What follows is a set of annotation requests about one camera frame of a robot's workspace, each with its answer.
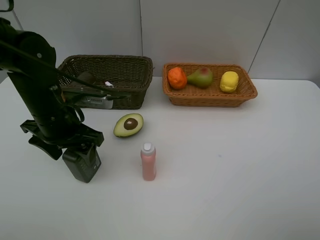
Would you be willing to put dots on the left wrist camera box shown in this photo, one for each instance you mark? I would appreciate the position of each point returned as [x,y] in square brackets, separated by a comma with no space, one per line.
[88,100]

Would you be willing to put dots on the dark brown wicker basket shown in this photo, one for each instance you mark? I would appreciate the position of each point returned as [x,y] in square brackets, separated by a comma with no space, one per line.
[128,73]

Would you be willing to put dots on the yellow lemon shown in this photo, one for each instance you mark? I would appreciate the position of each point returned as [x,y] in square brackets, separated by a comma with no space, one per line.
[229,82]

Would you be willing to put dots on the halved avocado with pit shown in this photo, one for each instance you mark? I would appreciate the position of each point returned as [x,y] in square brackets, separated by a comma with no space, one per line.
[128,125]

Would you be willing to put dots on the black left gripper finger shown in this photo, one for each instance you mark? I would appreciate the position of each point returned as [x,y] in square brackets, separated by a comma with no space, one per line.
[88,151]
[52,150]

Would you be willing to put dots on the orange mandarin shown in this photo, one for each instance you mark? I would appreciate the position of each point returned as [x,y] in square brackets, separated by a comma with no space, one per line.
[177,78]

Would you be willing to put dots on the green red pear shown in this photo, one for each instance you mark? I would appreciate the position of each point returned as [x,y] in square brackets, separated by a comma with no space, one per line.
[201,78]

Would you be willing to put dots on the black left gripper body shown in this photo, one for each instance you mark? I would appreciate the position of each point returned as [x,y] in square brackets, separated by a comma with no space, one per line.
[59,134]

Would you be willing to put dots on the translucent pink plastic cup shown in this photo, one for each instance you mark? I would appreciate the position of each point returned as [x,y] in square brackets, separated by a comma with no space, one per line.
[88,78]

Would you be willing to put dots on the dark green pump bottle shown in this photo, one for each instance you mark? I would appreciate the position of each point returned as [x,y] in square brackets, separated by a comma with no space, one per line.
[82,170]

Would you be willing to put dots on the pink bottle white cap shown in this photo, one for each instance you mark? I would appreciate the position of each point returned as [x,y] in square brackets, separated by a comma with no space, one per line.
[148,161]

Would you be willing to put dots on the orange wicker basket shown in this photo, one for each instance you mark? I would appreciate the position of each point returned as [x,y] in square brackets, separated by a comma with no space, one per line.
[212,96]

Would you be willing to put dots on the white marker pink caps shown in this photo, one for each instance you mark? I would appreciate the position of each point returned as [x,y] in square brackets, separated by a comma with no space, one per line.
[108,84]

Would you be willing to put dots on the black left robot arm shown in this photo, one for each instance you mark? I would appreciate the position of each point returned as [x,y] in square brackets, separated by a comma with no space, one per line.
[30,62]

